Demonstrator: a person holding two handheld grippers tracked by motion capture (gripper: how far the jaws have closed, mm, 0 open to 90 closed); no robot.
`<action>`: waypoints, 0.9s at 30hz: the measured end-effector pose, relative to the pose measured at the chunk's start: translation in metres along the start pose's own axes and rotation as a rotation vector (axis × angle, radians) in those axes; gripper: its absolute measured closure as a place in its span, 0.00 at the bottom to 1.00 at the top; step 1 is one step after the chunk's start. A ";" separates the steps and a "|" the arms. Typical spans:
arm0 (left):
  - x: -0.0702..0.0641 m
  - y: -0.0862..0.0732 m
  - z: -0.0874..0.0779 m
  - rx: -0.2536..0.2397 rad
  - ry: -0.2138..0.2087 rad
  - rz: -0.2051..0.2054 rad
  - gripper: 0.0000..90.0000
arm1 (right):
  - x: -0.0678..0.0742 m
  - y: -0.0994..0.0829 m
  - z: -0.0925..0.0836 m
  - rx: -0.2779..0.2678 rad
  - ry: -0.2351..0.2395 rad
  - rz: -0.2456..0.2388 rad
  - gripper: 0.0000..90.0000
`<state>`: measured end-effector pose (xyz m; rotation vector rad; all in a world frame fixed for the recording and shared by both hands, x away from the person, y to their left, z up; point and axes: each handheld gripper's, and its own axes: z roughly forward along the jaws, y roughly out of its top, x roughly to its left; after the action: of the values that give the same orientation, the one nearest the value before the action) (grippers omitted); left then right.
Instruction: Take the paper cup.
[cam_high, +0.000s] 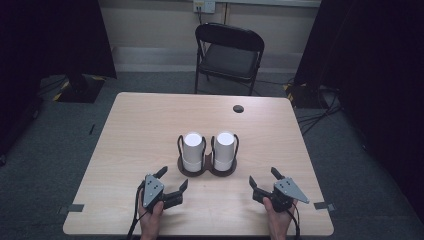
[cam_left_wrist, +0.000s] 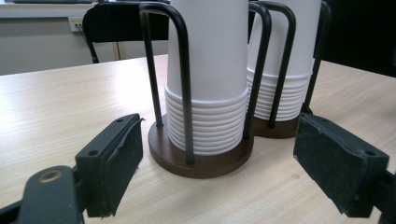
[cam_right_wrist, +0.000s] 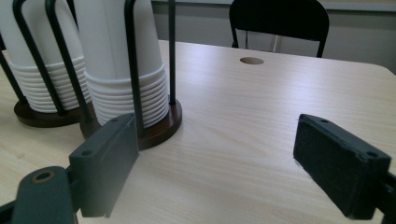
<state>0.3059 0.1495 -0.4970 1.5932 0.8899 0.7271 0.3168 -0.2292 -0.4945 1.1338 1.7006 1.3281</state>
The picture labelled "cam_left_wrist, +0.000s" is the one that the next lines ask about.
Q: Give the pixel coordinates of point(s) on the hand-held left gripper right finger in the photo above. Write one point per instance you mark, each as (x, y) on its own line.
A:
(339, 168)

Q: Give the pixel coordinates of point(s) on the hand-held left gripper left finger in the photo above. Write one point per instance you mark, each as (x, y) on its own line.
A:
(109, 165)

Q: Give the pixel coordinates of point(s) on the stack of white paper cups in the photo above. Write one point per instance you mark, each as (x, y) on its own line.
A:
(303, 37)
(214, 46)

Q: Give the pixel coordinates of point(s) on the black backdrop panel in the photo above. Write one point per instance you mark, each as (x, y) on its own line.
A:
(361, 31)

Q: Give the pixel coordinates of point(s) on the black chair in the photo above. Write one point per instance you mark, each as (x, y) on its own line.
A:
(124, 25)

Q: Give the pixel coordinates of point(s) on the white wall socket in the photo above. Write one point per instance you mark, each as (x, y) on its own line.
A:
(74, 22)

